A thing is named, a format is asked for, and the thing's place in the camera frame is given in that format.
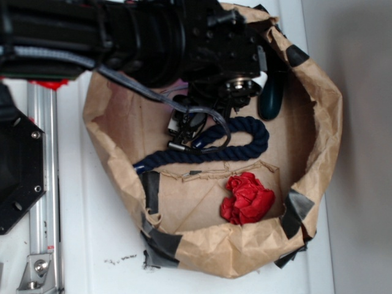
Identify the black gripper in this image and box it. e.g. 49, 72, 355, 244
181, 1, 268, 115

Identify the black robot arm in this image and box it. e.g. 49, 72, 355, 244
1, 1, 266, 111

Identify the dark green oval object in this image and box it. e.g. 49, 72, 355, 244
258, 72, 285, 121

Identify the red crumpled paper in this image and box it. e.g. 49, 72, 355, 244
220, 172, 276, 225

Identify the brown paper bin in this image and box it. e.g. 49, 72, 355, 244
83, 6, 343, 278

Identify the dark blue rope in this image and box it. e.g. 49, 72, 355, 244
133, 116, 270, 176

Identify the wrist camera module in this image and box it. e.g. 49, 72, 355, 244
168, 94, 208, 152

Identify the aluminium rail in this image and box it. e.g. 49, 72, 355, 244
17, 84, 64, 293

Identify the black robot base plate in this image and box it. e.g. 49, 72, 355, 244
1, 83, 45, 235

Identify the grey braided cable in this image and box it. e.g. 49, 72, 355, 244
0, 45, 232, 154

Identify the metal corner bracket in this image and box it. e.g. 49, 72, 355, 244
16, 254, 56, 293

